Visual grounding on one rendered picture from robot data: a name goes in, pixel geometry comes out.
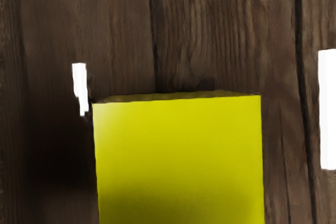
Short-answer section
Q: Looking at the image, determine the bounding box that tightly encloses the yellow-green block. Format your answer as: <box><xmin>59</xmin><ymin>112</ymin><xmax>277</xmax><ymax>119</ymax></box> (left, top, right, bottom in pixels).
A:
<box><xmin>91</xmin><ymin>90</ymin><xmax>266</xmax><ymax>224</ymax></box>

